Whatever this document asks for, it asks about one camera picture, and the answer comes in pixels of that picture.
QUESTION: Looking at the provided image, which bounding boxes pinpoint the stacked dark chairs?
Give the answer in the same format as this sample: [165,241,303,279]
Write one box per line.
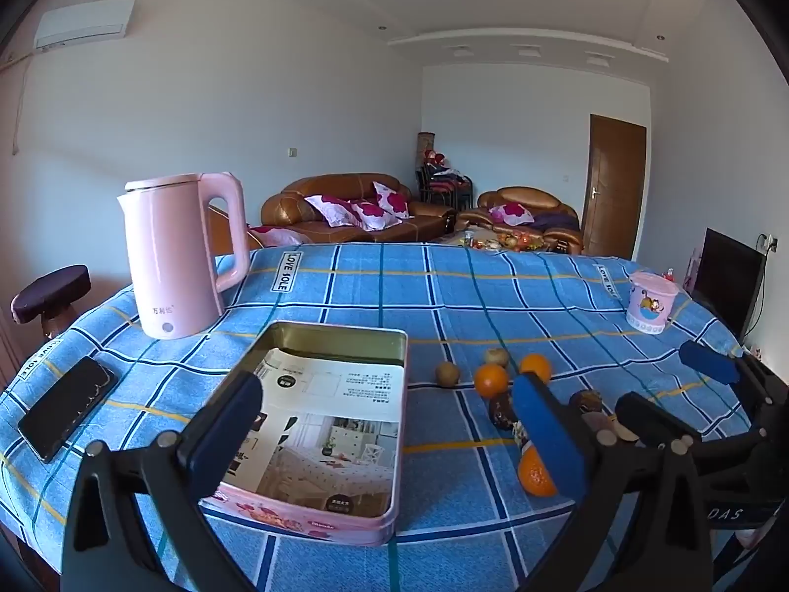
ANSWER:
[416,163,474,211]

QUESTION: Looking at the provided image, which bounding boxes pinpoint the brown leather armchair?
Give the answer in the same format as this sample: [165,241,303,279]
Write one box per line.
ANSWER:
[206,203,248,257]
[477,186,583,254]

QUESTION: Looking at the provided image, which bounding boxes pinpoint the pink cloth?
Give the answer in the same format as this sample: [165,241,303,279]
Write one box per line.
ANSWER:
[248,225,312,249]

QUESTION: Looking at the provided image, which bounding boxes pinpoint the white air conditioner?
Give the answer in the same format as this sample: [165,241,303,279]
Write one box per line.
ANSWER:
[34,0,135,50]

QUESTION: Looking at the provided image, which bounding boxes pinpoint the purple blanket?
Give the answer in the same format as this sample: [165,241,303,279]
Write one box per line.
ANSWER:
[533,211,580,232]

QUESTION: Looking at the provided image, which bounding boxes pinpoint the pink cartoon cup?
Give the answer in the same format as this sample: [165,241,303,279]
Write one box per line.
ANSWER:
[625,271,681,335]

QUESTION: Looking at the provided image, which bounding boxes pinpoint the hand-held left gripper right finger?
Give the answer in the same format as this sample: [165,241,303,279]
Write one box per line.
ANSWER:
[511,373,719,592]

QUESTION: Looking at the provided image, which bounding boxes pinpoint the orange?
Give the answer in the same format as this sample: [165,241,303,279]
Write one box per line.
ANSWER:
[516,353,554,383]
[473,364,510,399]
[516,444,559,498]

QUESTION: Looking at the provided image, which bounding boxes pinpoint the blue plaid tablecloth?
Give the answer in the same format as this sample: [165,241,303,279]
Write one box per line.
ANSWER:
[0,242,765,592]

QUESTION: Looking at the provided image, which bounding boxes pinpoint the brown leather sofa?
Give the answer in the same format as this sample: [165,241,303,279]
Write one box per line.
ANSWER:
[260,174,457,244]

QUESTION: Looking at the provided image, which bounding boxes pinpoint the pink electric kettle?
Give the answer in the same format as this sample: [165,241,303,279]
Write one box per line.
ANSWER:
[117,173,251,340]

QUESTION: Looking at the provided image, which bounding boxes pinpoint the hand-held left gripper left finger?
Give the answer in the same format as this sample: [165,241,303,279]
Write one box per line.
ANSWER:
[60,373,266,592]

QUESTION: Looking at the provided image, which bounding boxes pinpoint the dark mangosteen with sticker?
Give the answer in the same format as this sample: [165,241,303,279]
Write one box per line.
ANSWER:
[488,393,525,445]

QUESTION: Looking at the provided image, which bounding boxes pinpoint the purple cushioned stool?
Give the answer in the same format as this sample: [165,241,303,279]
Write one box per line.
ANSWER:
[11,264,92,337]

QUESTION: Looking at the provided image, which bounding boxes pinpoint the pink tin box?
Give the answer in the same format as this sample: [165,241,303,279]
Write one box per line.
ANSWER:
[197,321,409,549]

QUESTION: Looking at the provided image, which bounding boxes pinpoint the white magenta floral pillow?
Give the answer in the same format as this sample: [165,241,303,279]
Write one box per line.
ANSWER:
[348,200,398,232]
[374,182,413,219]
[490,202,534,226]
[305,194,359,228]

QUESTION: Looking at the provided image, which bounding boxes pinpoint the printed paper leaflet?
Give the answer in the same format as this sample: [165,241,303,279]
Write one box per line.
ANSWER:
[218,348,404,516]

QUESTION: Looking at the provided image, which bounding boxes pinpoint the brown wooden door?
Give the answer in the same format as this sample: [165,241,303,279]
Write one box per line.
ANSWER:
[581,114,647,260]

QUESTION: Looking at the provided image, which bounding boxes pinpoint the black television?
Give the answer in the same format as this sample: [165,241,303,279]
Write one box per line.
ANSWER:
[690,228,767,340]

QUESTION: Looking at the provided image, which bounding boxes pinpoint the black smartphone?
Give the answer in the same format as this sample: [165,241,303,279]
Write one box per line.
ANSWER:
[17,356,119,463]

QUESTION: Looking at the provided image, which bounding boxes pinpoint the cluttered coffee table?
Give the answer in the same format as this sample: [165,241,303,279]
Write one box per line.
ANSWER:
[444,228,571,255]

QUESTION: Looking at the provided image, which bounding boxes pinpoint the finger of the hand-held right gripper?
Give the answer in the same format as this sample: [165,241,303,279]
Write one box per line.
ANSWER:
[678,339,789,426]
[615,391,765,448]

